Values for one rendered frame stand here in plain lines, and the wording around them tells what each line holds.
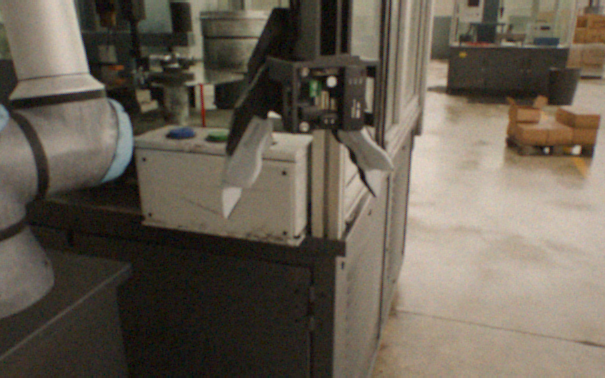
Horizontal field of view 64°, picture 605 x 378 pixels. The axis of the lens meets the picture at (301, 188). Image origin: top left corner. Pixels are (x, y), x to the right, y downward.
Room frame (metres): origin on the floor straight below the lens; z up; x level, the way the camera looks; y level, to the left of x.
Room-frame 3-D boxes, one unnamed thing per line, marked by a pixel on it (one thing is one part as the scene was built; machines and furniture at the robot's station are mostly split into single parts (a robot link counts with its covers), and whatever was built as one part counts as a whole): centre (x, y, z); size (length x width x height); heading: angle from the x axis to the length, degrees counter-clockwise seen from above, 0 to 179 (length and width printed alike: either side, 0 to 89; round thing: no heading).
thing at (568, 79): (6.55, -3.48, 0.24); 0.39 x 0.39 x 0.47
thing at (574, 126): (4.11, -2.14, 0.18); 0.60 x 0.40 x 0.36; 86
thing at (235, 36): (1.95, 0.24, 0.93); 0.31 x 0.31 x 0.36
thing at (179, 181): (0.77, 0.12, 0.82); 0.28 x 0.11 x 0.15; 72
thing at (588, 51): (10.25, -5.70, 0.59); 1.26 x 0.86 x 1.18; 152
